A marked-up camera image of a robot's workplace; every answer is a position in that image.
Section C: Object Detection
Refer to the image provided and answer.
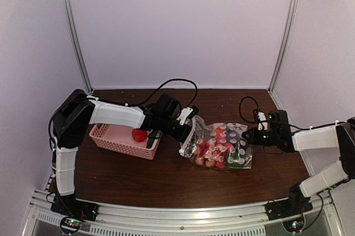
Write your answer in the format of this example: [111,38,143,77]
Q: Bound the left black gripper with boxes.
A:
[158,114,198,143]

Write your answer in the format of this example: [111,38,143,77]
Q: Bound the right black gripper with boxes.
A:
[242,127,279,146]

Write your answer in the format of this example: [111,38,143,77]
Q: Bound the green fake cucumber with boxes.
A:
[146,130,161,149]

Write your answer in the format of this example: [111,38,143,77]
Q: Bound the clear zip top bag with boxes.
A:
[179,116,252,170]

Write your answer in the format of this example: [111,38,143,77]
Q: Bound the pink plastic basket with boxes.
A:
[89,124,160,160]

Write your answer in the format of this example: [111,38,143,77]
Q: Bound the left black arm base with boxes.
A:
[50,194,99,222]

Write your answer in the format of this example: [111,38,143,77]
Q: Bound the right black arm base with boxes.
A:
[265,184,313,220]

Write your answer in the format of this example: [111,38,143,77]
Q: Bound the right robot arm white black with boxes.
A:
[242,110,354,215]

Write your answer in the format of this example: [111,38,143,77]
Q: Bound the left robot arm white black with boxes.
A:
[48,89,199,216]

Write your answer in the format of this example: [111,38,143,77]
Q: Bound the right circuit board with leds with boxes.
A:
[282,219,305,233]

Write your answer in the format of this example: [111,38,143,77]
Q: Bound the circuit board with leds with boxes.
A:
[59,217,83,234]
[282,219,305,233]

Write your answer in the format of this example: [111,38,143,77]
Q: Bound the left circuit board with leds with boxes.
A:
[59,217,83,234]

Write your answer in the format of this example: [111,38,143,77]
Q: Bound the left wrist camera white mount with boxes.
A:
[177,106,199,125]

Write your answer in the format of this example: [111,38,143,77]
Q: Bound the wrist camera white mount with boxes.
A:
[253,108,268,130]
[177,106,199,125]

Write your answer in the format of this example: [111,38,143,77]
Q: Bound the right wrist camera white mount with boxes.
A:
[253,108,268,130]

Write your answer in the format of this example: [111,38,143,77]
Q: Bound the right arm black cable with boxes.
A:
[239,96,263,123]

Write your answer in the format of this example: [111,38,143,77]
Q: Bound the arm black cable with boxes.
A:
[144,78,199,114]
[239,96,263,123]

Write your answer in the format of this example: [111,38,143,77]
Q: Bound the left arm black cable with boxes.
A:
[144,78,199,114]

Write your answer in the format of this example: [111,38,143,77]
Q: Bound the front aluminium rail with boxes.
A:
[20,189,344,235]

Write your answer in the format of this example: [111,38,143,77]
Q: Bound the right aluminium frame post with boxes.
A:
[268,0,299,93]

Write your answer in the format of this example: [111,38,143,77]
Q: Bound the aluminium frame post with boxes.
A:
[268,0,299,93]
[63,0,94,94]

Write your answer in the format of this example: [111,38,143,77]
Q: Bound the left aluminium frame post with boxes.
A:
[63,0,94,94]

